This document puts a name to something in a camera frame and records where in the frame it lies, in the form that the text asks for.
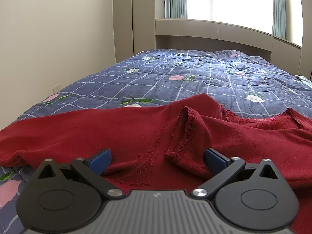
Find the dark red knit garment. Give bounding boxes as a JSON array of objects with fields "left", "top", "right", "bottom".
[{"left": 1, "top": 94, "right": 311, "bottom": 233}]

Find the blue plaid floral quilt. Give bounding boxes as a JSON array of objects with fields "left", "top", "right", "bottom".
[{"left": 0, "top": 49, "right": 312, "bottom": 234}]

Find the light blue folded cloth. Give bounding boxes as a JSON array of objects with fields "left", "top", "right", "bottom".
[{"left": 296, "top": 75, "right": 312, "bottom": 88}]

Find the beige window bench cabinet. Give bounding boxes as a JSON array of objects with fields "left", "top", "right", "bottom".
[{"left": 155, "top": 19, "right": 301, "bottom": 74}]

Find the blue-grey right curtain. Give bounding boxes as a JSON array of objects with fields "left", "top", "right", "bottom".
[{"left": 272, "top": 0, "right": 287, "bottom": 39}]

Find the tall beige left wardrobe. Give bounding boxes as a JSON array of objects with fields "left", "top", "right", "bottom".
[{"left": 113, "top": 0, "right": 155, "bottom": 62}]

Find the white wall outlet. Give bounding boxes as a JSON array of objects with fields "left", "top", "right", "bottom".
[{"left": 52, "top": 84, "right": 61, "bottom": 94}]

